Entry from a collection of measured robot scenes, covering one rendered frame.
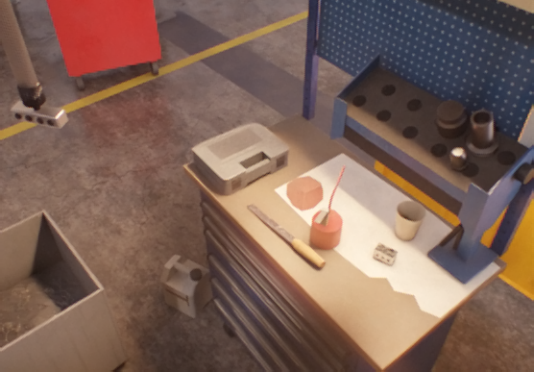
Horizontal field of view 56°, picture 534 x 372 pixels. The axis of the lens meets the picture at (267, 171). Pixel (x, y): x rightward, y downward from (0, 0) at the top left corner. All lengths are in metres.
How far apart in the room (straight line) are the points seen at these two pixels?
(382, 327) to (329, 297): 0.15
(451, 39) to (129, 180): 2.24
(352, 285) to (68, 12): 2.89
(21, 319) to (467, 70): 1.83
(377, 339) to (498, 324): 1.39
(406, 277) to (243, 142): 0.67
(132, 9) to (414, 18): 2.66
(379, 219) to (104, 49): 2.78
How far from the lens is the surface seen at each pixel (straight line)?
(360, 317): 1.33
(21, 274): 2.44
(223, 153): 1.64
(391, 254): 1.42
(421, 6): 1.41
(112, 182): 3.16
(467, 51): 1.36
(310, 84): 1.81
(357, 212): 1.56
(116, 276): 2.67
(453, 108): 1.30
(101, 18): 3.80
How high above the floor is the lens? 2.06
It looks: 42 degrees down
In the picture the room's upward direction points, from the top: straight up
